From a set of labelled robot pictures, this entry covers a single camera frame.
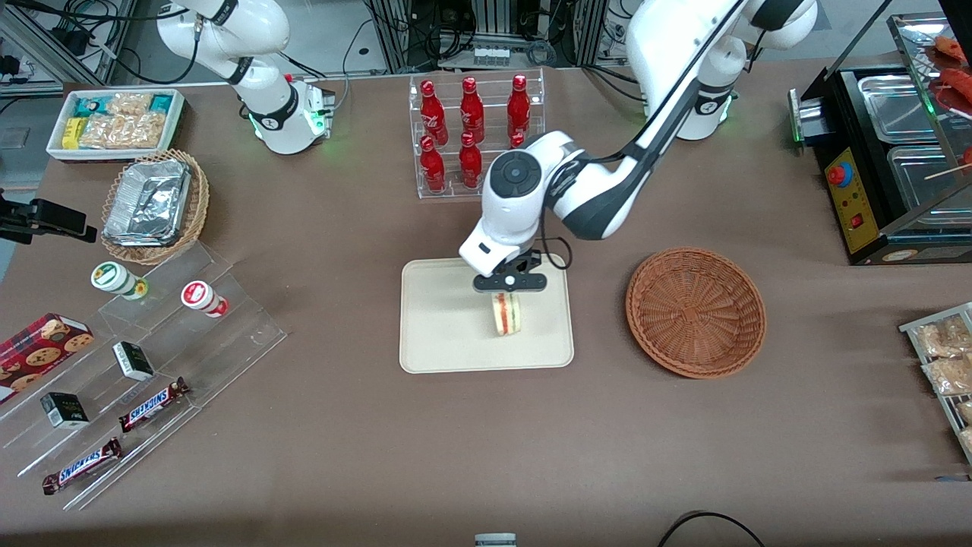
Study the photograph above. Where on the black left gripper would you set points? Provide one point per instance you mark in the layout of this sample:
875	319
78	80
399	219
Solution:
522	265

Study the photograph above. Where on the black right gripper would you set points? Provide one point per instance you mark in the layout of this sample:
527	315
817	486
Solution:
11	218

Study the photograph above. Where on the triangular sandwich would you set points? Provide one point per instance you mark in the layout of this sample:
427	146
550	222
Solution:
507	315

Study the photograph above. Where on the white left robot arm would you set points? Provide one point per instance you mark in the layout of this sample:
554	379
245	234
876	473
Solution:
600	197

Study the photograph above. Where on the cream rectangular tray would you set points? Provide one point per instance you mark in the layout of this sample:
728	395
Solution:
448	327

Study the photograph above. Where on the light wicker basket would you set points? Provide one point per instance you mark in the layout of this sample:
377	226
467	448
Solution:
199	205

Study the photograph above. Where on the round brown wicker basket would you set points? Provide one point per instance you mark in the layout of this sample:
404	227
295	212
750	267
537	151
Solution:
695	311

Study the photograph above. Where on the metal snack tray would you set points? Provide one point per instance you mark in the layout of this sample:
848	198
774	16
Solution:
911	327

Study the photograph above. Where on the green lid cup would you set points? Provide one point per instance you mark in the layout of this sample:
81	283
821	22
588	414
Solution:
114	278

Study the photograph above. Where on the yellow snack packet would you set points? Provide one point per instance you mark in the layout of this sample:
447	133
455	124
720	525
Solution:
74	133

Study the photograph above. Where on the aluminium foil container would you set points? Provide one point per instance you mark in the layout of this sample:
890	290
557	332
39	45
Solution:
148	201

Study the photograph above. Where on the large clear nut bag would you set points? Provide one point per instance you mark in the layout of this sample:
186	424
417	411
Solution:
125	131

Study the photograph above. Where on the teal snack packet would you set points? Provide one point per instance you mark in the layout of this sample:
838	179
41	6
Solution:
162	103
93	105

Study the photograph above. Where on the red cookie box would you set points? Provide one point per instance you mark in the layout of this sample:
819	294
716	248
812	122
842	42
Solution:
38	353

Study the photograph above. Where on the small clear nut bag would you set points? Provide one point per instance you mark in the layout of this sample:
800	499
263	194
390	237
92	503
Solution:
129	102

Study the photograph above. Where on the white snack bin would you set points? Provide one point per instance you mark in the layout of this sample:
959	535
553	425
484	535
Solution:
176	125

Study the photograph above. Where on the small black box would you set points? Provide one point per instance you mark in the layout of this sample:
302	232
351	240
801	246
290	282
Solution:
64	410
134	361

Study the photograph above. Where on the red lid cup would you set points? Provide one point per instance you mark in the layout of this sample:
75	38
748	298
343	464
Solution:
200	296

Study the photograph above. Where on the clear acrylic bottle rack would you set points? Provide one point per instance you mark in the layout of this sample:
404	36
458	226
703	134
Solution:
414	152

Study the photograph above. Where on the snickers bar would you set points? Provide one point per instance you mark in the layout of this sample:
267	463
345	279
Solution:
82	466
152	405

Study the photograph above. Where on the clear acrylic stepped display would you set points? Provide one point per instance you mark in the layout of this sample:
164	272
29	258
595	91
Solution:
228	342

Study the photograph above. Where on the white terminal block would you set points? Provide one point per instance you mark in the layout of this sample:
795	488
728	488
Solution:
491	56

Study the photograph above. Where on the small grey device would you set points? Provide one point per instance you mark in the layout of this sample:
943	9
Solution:
495	540

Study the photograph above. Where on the silver box green light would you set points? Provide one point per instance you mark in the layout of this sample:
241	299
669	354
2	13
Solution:
809	118

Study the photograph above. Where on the black food warmer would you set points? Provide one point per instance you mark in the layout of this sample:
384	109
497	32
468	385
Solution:
862	235

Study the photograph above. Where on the steel warmer pan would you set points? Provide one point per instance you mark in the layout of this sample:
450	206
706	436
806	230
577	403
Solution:
900	106
923	175

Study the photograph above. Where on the clear cracker bag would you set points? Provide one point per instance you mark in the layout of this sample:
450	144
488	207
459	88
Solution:
967	441
966	412
949	376
942	338

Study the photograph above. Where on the wooden skewer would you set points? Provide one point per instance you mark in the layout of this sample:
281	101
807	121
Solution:
945	174

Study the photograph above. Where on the red sausage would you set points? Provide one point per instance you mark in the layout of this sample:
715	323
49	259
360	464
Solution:
958	85

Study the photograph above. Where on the orange sausage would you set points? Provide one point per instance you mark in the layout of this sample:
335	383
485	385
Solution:
953	49

